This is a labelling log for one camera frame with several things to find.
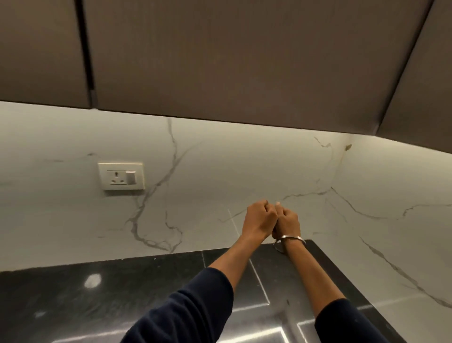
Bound person's left forearm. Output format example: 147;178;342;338
121;236;263;343

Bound silver bangle bracelet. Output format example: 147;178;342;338
274;235;306;246

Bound person's right hand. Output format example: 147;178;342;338
272;202;302;241

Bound white wall power socket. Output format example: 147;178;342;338
98;163;145;191

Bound person's right forearm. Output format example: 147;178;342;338
281;238;390;343

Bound person's left hand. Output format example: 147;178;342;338
241;200;279;244

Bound brown overhead cabinet door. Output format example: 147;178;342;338
82;0;433;135
377;0;452;154
0;0;91;109

